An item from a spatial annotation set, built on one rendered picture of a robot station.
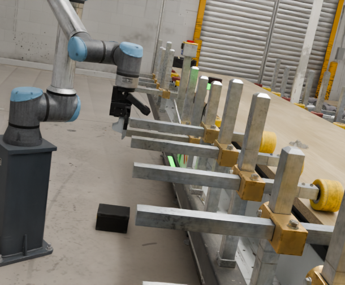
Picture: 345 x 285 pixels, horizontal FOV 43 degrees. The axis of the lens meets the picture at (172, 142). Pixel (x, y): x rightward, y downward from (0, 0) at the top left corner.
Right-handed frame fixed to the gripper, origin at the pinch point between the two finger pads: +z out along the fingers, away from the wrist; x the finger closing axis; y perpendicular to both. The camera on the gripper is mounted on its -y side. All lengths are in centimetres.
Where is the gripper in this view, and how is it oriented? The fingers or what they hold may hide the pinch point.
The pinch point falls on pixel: (124, 136)
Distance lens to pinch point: 180.5
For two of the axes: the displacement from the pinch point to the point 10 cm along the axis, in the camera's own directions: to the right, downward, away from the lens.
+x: 1.1, 2.7, -9.6
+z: -1.7, 9.5, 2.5
